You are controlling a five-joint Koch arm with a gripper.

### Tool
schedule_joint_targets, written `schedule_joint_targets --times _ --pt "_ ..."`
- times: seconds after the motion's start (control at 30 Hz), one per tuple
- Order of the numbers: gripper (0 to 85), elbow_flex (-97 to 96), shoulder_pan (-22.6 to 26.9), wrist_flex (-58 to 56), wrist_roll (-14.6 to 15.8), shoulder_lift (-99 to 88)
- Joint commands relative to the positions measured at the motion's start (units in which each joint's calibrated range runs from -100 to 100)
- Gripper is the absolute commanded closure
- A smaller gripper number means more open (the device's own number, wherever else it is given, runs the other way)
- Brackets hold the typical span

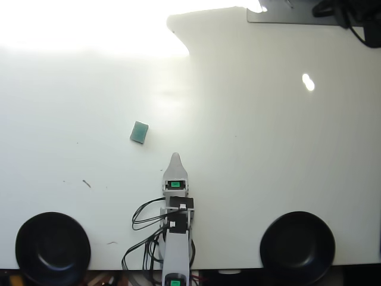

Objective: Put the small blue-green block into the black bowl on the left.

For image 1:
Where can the blue foam cube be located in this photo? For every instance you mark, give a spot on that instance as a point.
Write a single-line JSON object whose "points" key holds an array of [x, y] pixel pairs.
{"points": [[139, 132]]}

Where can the black round bowl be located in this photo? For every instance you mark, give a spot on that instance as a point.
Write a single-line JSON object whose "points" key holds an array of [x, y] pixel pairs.
{"points": [[297, 247], [52, 248]]}

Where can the white table clamp piece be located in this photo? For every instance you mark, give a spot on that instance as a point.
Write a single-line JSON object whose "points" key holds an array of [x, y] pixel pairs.
{"points": [[229, 271]]}

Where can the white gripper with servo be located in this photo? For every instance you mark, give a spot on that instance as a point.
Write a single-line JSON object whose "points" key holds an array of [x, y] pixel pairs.
{"points": [[181, 185]]}

